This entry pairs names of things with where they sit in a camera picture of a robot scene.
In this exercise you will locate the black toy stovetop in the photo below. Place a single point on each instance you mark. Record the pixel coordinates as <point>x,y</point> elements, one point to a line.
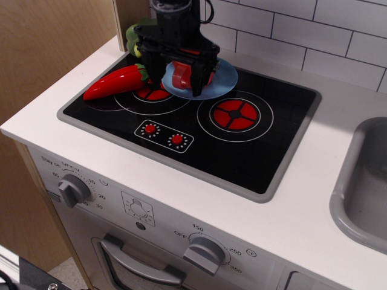
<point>241,141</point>

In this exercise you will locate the grey oven door handle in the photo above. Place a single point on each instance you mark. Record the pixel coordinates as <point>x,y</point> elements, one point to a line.
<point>169,276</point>

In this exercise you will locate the grey timer knob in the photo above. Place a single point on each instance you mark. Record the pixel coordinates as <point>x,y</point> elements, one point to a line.
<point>73,190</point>

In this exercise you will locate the red toy chili pepper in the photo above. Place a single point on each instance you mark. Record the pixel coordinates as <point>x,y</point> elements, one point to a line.
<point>129,78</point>

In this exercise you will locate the grey temperature knob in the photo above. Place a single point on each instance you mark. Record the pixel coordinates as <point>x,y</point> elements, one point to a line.
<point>205,254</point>

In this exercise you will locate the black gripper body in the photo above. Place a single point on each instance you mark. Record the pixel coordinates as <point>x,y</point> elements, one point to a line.
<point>176,31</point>

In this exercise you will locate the green toy bell pepper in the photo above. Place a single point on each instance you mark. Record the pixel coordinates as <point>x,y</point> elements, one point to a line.
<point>132,37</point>

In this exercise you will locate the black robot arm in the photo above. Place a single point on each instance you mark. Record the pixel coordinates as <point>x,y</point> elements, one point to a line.
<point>173,6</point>

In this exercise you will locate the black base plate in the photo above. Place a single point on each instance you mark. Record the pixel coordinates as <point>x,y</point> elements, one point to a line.
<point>24,275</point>

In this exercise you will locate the blue plastic plate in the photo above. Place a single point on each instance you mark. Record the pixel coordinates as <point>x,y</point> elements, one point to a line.
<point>223,81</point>

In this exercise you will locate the grey toy sink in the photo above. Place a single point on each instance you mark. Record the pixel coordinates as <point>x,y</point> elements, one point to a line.
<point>358,201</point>

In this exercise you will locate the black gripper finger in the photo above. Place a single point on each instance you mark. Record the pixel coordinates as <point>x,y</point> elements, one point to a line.
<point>155,63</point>
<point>201,71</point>

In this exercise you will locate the red plastic cup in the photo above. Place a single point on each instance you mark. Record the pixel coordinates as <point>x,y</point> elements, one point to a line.
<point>182,68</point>

